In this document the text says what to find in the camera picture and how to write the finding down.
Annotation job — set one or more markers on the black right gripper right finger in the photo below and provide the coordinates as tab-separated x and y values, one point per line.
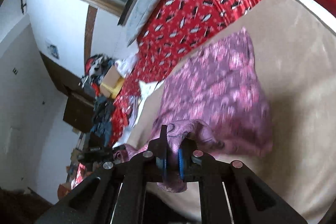
231	192

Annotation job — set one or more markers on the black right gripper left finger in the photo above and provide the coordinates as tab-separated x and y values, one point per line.
115	194

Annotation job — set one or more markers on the purple floral garment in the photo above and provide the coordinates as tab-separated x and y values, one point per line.
216	100

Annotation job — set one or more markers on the pile of dark clothes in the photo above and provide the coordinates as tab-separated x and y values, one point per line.
95	69

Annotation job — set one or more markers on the dark wooden cabinet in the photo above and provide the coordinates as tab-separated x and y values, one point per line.
80	101

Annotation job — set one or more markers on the cardboard box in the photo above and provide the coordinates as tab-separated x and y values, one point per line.
111	78

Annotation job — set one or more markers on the white papers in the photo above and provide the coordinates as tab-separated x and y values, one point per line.
137	103

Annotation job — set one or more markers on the red penguin print bedsheet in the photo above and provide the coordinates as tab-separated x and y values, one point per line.
174	28

